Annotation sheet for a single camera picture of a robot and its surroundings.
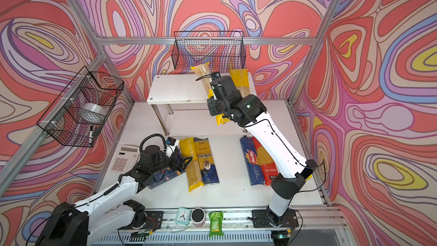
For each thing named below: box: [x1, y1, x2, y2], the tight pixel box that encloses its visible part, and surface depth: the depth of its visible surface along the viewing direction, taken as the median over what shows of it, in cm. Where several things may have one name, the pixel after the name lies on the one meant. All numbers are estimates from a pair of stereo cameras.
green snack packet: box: [208, 211, 225, 238], surface depth 73 cm
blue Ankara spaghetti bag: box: [193, 137, 220, 184], surface depth 90 cm
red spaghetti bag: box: [252, 136, 279, 187], surface depth 90 cm
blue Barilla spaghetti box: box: [239, 136, 266, 186], surface depth 90 cm
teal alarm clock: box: [175, 206, 192, 227], surface depth 75 cm
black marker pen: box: [88, 125, 93, 145], surface depth 74 cm
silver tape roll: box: [81, 102, 109, 117], surface depth 75 cm
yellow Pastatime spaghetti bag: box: [179, 137, 205, 193], surface depth 86 cm
